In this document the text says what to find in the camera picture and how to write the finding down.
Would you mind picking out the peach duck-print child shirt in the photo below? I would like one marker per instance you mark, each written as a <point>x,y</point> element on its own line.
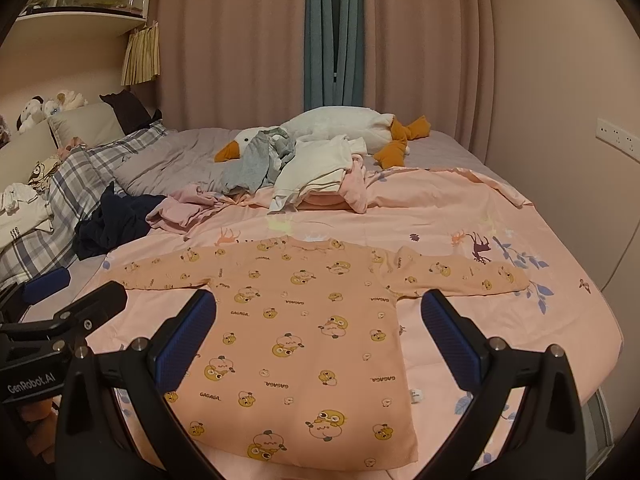
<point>303,365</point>

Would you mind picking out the yellow striped small curtain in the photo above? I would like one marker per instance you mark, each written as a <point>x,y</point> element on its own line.
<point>142,56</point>

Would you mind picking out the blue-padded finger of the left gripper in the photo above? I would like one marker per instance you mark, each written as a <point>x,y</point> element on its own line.
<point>45,285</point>

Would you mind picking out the light pink crumpled garment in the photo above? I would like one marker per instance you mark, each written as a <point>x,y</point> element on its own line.
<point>182,211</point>

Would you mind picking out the beige pillow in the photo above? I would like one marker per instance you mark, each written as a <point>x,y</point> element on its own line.
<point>94,124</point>

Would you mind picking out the pink folded garment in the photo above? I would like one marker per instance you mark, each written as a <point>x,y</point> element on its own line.
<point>341,189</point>

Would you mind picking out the grey small garment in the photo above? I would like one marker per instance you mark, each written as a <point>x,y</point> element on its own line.
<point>254,159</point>

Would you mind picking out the plush toys on headboard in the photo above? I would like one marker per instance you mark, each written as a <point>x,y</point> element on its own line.
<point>38,110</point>

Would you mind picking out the teal blue curtain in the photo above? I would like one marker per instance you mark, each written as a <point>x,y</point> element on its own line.
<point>333,53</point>

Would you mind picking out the navy blue garment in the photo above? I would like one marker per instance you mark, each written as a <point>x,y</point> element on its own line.
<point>118,220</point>

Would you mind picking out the pink animal-print duvet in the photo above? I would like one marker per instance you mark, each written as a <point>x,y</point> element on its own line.
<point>433,213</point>

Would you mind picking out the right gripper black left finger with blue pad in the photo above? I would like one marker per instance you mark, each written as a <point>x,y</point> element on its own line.
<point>93,440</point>

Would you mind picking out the white goose plush toy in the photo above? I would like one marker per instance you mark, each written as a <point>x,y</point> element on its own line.
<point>386,137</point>

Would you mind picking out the cream white garment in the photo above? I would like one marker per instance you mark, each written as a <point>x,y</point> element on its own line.
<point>317,166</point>

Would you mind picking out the white wall socket strip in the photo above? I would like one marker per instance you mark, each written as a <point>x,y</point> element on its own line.
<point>618,138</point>

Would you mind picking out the dark brown cushion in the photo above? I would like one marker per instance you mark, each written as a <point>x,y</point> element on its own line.
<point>129,111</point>

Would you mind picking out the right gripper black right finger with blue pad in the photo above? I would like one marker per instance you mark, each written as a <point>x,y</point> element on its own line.
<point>547,436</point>

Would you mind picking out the plaid grey blanket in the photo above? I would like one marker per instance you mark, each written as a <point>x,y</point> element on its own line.
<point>74,193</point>

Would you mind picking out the white printed garment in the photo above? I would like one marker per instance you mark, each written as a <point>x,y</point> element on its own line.
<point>25,207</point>

